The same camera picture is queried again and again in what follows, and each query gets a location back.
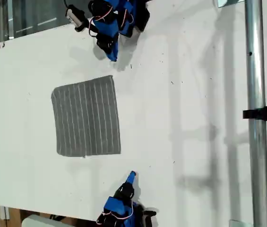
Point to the white plastic container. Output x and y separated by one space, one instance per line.
41 221

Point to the wooden table frame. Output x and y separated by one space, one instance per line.
14 217

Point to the grey striped towel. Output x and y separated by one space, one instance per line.
86 116

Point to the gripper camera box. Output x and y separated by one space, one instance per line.
74 15
150 214

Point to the steel post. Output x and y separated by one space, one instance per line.
256 71

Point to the black post clamp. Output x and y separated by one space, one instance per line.
265 113

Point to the gripper camera stalk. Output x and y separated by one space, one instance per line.
82 25

